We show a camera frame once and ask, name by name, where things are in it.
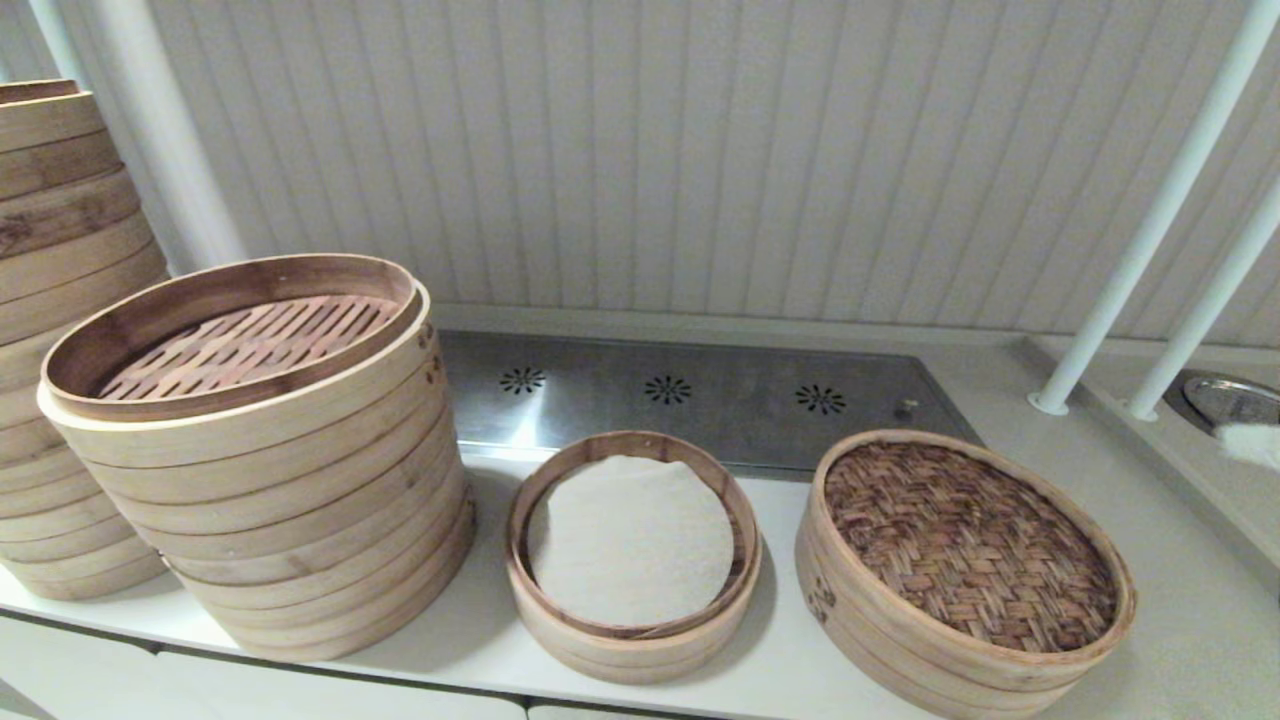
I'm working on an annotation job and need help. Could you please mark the woven bamboo steamer lid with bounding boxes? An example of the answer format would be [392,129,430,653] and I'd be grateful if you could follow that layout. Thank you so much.
[808,430,1138,691]

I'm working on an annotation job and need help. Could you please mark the tall bamboo steamer stack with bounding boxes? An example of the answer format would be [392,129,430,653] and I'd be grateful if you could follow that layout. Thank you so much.
[0,78,171,602]

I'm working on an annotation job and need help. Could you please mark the small bamboo steamer basket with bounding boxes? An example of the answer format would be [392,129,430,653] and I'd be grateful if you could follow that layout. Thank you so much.
[505,430,763,686]

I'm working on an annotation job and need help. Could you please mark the round metal basin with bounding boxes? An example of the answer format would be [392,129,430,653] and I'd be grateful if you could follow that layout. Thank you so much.
[1165,370,1280,441]

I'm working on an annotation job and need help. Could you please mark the front bamboo steamer stack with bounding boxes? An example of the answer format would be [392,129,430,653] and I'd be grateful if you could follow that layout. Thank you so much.
[37,252,478,663]

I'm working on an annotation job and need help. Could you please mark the white steamer liner cloth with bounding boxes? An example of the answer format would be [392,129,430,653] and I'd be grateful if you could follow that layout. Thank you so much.
[527,455,736,628]

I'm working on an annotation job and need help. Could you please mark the stainless steel vent plate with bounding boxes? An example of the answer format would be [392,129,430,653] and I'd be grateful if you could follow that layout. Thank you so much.
[437,330,986,481]

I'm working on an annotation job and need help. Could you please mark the thin white pole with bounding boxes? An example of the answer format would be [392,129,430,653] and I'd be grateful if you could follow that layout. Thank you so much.
[28,0,83,93]

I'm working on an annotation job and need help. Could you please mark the large bamboo steamer basket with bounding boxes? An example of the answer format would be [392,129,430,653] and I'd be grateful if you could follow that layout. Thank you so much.
[795,520,1121,720]

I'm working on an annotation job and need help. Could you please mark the white metal pole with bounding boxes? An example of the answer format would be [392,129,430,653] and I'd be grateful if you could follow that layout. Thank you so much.
[1125,180,1280,421]
[1028,0,1280,416]

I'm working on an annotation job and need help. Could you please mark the thick white pole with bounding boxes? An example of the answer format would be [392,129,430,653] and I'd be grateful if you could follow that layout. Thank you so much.
[95,0,248,273]

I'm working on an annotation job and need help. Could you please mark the white cabinet door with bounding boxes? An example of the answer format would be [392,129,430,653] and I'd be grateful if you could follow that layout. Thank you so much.
[527,703,721,720]
[0,612,161,720]

